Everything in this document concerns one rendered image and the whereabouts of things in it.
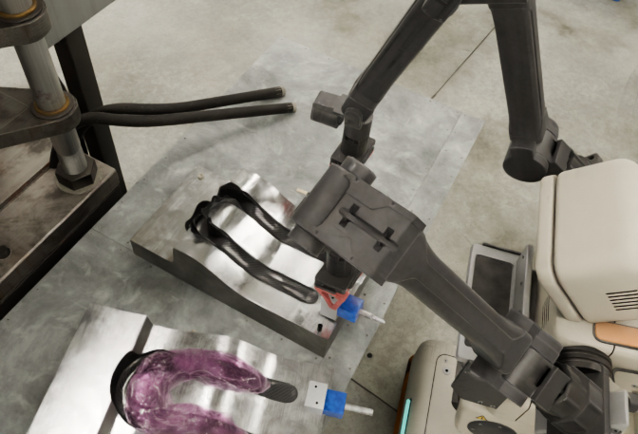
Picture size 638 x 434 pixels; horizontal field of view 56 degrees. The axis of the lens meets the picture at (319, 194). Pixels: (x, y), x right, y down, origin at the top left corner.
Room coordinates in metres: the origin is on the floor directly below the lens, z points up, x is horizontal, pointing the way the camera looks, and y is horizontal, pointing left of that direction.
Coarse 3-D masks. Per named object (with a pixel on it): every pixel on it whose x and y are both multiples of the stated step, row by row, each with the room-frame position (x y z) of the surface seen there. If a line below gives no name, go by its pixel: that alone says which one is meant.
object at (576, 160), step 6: (570, 156) 0.76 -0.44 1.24; (576, 156) 0.76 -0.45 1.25; (582, 156) 0.78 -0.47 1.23; (588, 156) 0.81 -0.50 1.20; (594, 156) 0.80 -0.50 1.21; (570, 162) 0.74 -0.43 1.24; (576, 162) 0.75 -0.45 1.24; (582, 162) 0.75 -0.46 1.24; (588, 162) 0.76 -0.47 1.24; (594, 162) 0.78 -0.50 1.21; (570, 168) 0.73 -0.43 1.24; (558, 174) 0.73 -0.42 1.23
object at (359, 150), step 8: (344, 136) 0.88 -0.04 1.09; (368, 136) 0.89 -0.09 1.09; (344, 144) 0.88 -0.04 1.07; (352, 144) 0.87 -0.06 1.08; (360, 144) 0.87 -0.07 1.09; (368, 144) 0.91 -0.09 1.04; (336, 152) 0.88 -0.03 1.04; (344, 152) 0.87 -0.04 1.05; (352, 152) 0.87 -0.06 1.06; (360, 152) 0.87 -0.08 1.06; (368, 152) 0.89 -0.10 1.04; (336, 160) 0.85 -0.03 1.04; (360, 160) 0.86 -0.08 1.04
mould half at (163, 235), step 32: (192, 192) 0.85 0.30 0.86; (256, 192) 0.82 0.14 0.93; (160, 224) 0.75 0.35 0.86; (224, 224) 0.72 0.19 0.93; (256, 224) 0.75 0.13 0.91; (288, 224) 0.78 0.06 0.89; (160, 256) 0.66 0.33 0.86; (192, 256) 0.63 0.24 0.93; (224, 256) 0.65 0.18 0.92; (256, 256) 0.68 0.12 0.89; (288, 256) 0.69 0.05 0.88; (224, 288) 0.60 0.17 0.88; (256, 288) 0.61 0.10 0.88; (352, 288) 0.63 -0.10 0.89; (256, 320) 0.57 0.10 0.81; (288, 320) 0.54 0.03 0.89; (320, 320) 0.55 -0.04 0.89; (320, 352) 0.51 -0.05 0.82
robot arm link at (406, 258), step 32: (320, 192) 0.38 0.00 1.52; (352, 192) 0.38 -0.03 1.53; (320, 224) 0.35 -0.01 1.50; (352, 224) 0.35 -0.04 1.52; (384, 224) 0.34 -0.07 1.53; (416, 224) 0.34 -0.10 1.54; (352, 256) 0.31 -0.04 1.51; (384, 256) 0.31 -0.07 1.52; (416, 256) 0.33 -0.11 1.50; (416, 288) 0.32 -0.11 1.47; (448, 288) 0.33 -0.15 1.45; (448, 320) 0.32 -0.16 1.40; (480, 320) 0.33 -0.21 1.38; (512, 320) 0.39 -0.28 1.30; (480, 352) 0.34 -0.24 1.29; (512, 352) 0.34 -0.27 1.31; (544, 352) 0.35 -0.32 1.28
